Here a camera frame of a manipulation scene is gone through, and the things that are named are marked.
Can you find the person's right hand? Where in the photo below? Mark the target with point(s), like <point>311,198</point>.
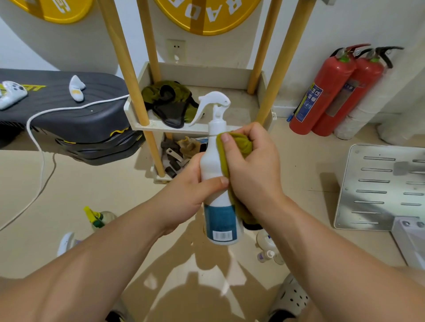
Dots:
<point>255,172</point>

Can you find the person's left hand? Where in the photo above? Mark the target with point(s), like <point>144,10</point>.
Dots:
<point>186,189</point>

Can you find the person's right thumb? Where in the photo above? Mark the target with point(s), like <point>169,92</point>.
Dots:
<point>229,156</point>

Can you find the person's left thumb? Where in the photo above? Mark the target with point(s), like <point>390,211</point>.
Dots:
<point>214,184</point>

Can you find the white spray bottle blue label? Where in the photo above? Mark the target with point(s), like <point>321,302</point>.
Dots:
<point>217,185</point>

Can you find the olive green cleaning cloth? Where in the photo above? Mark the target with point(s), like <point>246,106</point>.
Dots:
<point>237,156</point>

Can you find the person's right forearm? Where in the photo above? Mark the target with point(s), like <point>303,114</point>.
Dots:
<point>335,265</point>

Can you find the person's left forearm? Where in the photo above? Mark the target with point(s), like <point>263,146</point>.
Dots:
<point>83,265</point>

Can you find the pile of brown and black items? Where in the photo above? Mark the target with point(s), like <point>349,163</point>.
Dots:
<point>181,154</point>

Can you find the white wooden shelf rack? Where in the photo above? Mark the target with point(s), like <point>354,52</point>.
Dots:
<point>199,83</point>

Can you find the olive green and black cloth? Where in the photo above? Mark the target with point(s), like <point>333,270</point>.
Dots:
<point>169,101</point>

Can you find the small white bottle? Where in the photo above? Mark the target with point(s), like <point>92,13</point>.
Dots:
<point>265,255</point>

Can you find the red fire extinguisher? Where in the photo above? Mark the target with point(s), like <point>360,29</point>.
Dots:
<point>348,96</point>
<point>320,91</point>

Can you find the clear bottle with yellow trigger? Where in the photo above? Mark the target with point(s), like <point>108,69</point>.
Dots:
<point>98,218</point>

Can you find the white perforated clog shoe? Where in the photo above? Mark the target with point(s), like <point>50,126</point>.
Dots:
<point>289,298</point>

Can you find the yellow round sign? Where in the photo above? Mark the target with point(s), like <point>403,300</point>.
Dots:
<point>206,15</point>
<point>54,10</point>

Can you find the white slotted metal panel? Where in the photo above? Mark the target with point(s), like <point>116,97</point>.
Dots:
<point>378,187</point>

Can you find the white handheld controller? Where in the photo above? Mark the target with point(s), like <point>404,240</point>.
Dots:
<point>76,88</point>

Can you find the white plastic box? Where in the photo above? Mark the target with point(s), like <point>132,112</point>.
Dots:
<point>411,242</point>

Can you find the white game controller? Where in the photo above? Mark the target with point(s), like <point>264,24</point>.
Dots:
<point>10,93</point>

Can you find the white wall socket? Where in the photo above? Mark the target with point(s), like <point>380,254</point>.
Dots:
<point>176,50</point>

